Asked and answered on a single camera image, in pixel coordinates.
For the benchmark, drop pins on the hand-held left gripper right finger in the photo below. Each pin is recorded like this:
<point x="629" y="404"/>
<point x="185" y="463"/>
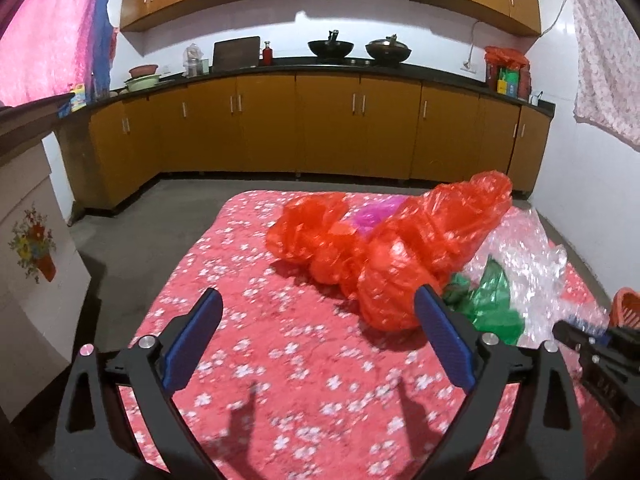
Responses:
<point x="445" y="342"/>

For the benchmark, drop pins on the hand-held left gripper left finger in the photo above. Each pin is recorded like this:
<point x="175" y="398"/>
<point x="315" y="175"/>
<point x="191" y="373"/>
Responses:
<point x="192" y="342"/>

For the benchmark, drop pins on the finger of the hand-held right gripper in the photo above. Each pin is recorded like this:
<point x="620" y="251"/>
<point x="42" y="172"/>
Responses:
<point x="572" y="336"/>
<point x="624" y="335"/>

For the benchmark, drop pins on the red plastic wastebasket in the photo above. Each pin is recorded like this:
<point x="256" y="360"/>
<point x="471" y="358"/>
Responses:
<point x="627" y="310"/>

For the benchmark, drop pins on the red plastic bag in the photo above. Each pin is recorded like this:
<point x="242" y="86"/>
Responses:
<point x="450" y="225"/>
<point x="390" y="296"/>
<point x="305" y="235"/>

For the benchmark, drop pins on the clear bubble wrap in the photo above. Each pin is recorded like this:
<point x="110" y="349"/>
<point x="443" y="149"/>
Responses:
<point x="530" y="260"/>

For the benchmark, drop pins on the dark green plastic bag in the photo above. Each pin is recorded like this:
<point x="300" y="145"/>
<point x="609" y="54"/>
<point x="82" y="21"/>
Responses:
<point x="492" y="312"/>

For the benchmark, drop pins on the red floral tablecloth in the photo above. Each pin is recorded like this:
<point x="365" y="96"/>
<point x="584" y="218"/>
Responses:
<point x="300" y="365"/>

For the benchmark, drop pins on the purple plastic bag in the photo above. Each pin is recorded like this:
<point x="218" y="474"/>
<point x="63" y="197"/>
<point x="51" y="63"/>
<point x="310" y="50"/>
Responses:
<point x="372" y="217"/>

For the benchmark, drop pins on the white mug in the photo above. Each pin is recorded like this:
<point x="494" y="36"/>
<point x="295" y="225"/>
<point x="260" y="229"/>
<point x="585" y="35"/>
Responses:
<point x="535" y="99"/>

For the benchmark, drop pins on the wooden base cabinets black countertop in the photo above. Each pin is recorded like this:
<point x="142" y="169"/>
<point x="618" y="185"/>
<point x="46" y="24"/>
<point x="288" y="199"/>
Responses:
<point x="325" y="125"/>

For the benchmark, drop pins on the green carton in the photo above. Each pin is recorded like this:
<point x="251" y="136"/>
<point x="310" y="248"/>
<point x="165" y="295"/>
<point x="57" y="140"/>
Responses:
<point x="507" y="82"/>

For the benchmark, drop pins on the green plastic basin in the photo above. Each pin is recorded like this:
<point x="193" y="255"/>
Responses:
<point x="142" y="82"/>

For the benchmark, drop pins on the colourful packet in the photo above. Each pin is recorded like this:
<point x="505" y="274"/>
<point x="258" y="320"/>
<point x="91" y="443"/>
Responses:
<point x="77" y="97"/>

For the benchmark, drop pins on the pink floral hanging sheet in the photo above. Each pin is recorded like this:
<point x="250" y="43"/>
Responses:
<point x="605" y="60"/>

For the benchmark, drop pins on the red plastic bowl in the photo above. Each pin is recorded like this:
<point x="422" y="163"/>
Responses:
<point x="143" y="68"/>

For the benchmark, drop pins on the glass jar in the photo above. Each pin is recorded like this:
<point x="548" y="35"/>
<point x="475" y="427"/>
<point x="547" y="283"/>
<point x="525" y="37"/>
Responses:
<point x="192" y="59"/>

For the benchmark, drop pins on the red bag of goods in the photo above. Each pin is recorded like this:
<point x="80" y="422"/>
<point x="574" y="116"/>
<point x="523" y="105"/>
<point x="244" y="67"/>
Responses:
<point x="505" y="56"/>

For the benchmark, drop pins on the dark wooden cutting board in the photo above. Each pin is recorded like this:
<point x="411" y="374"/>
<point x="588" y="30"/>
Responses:
<point x="236" y="52"/>

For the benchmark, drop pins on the small red bottle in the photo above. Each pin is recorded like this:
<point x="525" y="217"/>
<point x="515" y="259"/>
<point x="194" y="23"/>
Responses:
<point x="268" y="55"/>

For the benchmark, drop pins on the black lidded wok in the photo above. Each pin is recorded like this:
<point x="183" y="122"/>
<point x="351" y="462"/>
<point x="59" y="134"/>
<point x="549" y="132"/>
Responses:
<point x="388" y="50"/>

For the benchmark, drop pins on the blue hanging cloth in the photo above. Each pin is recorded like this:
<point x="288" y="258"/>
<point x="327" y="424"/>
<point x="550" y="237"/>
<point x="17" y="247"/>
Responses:
<point x="103" y="35"/>

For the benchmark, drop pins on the pink hanging cloth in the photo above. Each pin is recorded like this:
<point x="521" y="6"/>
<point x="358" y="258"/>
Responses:
<point x="50" y="35"/>

